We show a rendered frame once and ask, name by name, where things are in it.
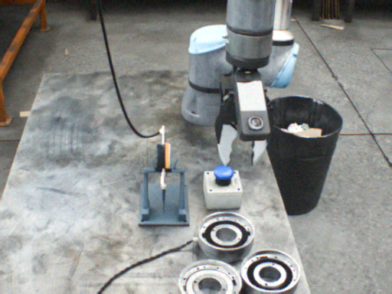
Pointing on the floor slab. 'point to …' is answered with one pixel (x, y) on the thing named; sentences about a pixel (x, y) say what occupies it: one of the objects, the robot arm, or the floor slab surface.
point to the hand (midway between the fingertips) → (240, 161)
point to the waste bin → (302, 149)
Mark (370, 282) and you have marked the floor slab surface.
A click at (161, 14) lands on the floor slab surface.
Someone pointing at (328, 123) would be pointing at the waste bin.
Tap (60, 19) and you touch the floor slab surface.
